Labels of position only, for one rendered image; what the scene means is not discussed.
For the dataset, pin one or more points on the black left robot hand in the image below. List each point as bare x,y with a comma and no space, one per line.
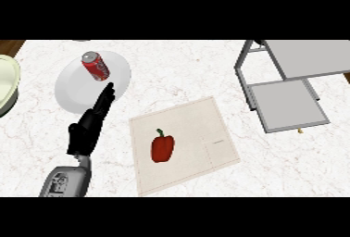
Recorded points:
89,123

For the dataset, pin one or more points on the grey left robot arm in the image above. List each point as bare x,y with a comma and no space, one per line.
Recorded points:
67,181

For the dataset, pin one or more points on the beige placemat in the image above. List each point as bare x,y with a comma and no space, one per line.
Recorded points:
182,145

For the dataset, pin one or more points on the grey tiered shelf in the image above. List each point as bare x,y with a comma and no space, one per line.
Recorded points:
291,83

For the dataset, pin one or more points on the white round plate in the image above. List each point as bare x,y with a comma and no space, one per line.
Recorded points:
86,89

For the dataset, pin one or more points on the red bell pepper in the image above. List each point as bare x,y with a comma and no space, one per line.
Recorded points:
163,148

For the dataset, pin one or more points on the red soda can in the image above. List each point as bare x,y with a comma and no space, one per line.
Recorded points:
96,67

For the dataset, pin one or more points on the pale green bowl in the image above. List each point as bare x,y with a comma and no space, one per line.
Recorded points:
6,83

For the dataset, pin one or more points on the small yellow object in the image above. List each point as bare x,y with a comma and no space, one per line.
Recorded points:
300,130

